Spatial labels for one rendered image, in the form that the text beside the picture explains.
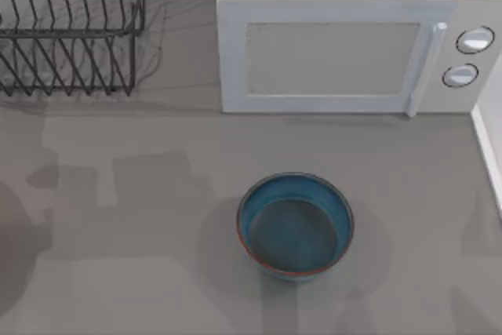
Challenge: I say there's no blue bowl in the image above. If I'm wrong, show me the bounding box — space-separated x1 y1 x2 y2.
236 171 356 283

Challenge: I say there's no pale microwave oven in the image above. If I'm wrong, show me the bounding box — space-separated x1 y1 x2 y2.
216 0 502 118

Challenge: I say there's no large microwave knob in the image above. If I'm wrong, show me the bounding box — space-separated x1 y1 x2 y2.
455 25 496 55

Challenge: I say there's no dark wire dish rack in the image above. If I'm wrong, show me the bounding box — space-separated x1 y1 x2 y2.
0 0 150 97

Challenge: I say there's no microwave door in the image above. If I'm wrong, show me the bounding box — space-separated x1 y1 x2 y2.
218 0 452 114

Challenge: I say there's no small microwave knob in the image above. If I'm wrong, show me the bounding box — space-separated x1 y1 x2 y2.
442 63 480 88

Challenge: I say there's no microwave door handle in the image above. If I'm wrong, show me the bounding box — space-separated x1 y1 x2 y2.
406 21 449 118

